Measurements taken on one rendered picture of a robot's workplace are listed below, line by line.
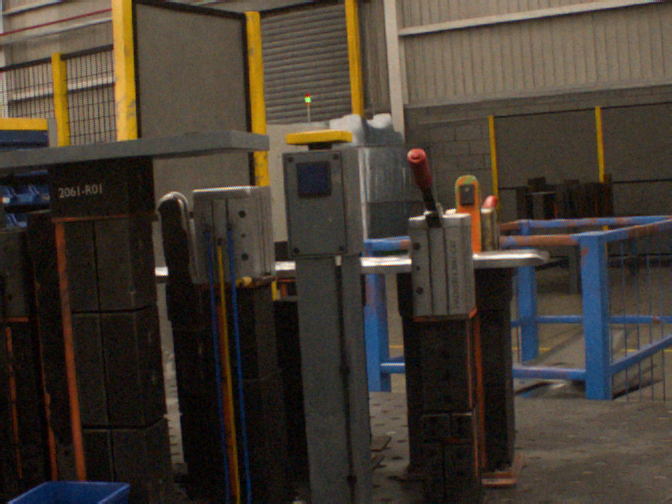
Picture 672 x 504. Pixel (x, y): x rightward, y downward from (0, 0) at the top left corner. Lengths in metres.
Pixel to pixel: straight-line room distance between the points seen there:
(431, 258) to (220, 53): 3.85
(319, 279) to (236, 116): 3.99
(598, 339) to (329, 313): 1.97
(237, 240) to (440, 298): 0.25
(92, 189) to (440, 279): 0.41
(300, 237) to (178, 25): 3.74
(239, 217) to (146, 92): 3.33
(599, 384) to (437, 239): 1.85
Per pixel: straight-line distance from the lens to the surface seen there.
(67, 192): 1.25
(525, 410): 1.93
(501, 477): 1.48
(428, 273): 1.29
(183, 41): 4.87
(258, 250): 1.36
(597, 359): 3.09
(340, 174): 1.14
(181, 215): 1.43
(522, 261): 1.40
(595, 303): 3.07
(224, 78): 5.08
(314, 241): 1.15
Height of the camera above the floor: 1.09
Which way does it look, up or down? 3 degrees down
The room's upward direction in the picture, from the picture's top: 4 degrees counter-clockwise
